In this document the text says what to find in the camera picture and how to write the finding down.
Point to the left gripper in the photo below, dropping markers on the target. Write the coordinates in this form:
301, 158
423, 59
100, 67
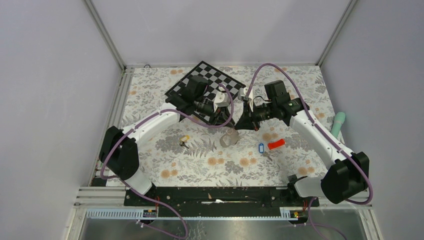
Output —
218, 118

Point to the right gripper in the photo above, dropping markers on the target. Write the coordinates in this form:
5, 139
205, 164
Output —
246, 122

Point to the grey metal key holder plate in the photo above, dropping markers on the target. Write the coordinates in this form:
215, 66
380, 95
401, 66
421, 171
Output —
230, 138

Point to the blue key tag with key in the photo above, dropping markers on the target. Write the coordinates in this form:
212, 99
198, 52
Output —
263, 152

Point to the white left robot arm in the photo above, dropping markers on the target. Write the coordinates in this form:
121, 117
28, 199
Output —
119, 152

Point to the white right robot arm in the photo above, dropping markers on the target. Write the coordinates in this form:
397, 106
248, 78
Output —
347, 171

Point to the red key tag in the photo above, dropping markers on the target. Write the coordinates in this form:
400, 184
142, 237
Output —
276, 144

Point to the black and silver chessboard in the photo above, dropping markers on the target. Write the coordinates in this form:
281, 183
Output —
212, 82

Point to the floral table mat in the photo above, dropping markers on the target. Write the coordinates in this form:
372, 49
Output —
206, 163

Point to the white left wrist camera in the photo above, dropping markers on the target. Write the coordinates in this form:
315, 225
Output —
221, 99

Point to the mint green handle tool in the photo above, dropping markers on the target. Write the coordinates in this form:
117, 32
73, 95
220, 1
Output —
338, 121

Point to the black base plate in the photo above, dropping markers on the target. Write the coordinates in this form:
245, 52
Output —
217, 202

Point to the aluminium frame rails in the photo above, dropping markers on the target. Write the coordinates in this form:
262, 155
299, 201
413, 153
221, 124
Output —
110, 199

